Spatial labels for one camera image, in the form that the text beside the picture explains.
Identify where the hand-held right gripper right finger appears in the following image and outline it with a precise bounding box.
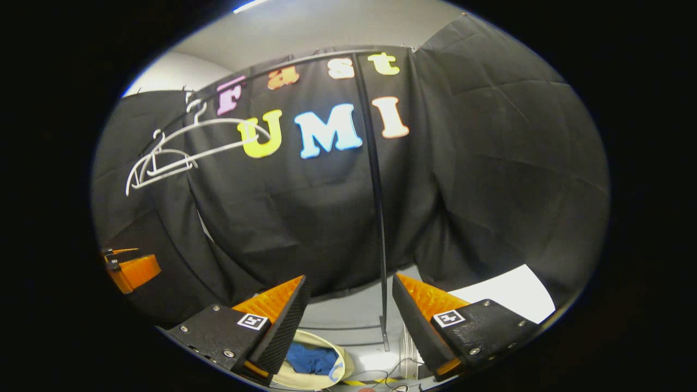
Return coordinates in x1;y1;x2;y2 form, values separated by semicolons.
392;272;542;382

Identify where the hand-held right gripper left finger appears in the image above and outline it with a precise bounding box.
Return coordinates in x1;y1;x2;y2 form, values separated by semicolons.
166;275;311;386

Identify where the blue corduroy jacket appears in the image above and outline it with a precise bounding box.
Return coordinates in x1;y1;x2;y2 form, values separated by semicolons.
286;342;339;376

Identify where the beige laundry hamper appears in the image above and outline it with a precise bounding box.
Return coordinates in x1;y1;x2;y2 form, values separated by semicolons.
272;329;356;390

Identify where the white plastic clothes hanger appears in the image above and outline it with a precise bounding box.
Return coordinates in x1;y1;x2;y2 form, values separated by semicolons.
144;99;272;175
125;130;198;197

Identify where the black metal clothes rack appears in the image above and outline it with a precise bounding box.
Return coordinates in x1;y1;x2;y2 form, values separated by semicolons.
136;49;414;352

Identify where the yellow black floor tape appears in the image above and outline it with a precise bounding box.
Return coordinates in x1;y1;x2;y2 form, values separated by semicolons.
342;377;401;388

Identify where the white floor sheet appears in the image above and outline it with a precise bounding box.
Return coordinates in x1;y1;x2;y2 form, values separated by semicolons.
447;264;556;324

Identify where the black backdrop cloth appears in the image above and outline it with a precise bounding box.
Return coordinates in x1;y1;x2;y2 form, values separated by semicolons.
91;14;610;327

